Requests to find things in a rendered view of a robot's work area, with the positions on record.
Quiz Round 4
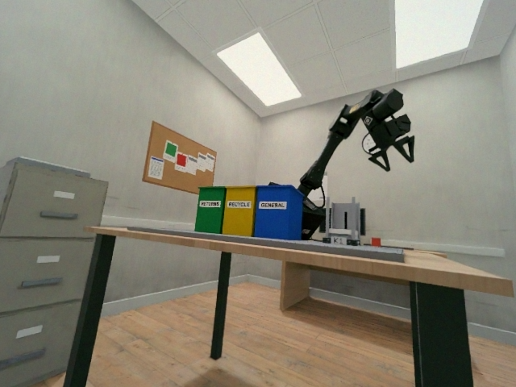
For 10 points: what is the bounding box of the green bin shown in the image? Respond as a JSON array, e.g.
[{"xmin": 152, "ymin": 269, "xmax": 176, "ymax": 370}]
[{"xmin": 194, "ymin": 186, "xmax": 227, "ymax": 234}]

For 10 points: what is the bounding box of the white well plate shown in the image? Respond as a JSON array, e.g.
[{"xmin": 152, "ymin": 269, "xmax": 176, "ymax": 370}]
[{"xmin": 329, "ymin": 228, "xmax": 352, "ymax": 235}]

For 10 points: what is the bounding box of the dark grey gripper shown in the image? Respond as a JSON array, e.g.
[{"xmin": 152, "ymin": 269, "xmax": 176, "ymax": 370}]
[{"xmin": 368, "ymin": 121, "xmax": 415, "ymax": 172}]

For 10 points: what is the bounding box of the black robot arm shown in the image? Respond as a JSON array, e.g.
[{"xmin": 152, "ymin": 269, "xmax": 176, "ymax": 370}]
[{"xmin": 297, "ymin": 88, "xmax": 411, "ymax": 211}]

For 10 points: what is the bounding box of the yellow open bin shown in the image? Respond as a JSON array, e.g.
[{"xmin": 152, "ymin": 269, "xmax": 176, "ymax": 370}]
[{"xmin": 223, "ymin": 185, "xmax": 258, "ymax": 237}]

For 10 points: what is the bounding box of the blue bin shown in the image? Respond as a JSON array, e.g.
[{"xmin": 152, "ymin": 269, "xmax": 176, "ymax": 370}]
[{"xmin": 254, "ymin": 185, "xmax": 305, "ymax": 240}]

